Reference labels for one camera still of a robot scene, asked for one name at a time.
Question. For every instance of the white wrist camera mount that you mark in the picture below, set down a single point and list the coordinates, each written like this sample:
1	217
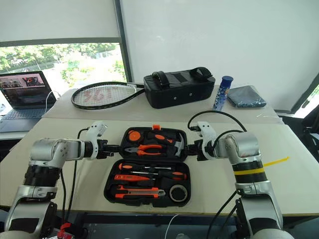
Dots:
207	129
96	129

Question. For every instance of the dark laptop computer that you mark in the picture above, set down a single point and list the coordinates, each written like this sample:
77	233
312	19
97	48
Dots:
22	87

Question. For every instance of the stubby orange black screwdriver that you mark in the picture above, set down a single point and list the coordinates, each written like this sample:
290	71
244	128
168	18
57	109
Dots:
160	137

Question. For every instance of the black tennis racket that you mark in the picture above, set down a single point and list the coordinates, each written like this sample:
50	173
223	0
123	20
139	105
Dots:
99	95

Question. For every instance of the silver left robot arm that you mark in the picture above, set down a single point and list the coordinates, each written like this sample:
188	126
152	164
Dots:
49	149

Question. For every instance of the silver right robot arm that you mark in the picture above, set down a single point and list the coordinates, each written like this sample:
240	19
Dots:
244	144

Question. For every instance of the black electrical tape roll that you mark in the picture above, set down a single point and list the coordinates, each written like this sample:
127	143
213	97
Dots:
172	196

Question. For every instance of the black plastic tool case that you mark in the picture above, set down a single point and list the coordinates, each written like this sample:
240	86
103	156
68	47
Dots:
149	159

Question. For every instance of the orange tape measure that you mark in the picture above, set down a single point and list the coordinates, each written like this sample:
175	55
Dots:
134	136

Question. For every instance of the black office chair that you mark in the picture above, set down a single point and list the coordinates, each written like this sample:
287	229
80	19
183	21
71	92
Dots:
311	129

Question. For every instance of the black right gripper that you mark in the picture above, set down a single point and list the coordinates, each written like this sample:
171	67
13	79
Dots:
201	157

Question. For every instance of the blue cylindrical tube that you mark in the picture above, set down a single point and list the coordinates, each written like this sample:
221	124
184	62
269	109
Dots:
221	94

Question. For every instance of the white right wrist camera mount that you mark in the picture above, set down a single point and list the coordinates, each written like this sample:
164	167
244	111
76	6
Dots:
207	129

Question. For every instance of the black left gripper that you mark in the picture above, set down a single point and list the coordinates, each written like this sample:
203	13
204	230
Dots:
102	154

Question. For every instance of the black padded bag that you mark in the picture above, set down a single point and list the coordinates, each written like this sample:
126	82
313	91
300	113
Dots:
174	97

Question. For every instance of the orange utility knife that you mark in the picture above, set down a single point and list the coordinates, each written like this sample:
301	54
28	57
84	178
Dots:
139	194

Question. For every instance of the folded blue cloth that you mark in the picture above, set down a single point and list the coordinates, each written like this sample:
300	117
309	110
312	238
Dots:
245	97

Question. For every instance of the dark window frame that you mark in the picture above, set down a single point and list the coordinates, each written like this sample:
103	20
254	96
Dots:
122	37

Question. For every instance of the orange voltage tester pen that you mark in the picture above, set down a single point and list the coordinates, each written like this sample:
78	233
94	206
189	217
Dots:
129	177

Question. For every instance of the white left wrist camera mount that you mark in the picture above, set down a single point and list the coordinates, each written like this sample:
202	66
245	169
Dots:
96	129

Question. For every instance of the yellow tape strip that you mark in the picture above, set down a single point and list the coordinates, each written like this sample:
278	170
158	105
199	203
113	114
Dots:
276	161

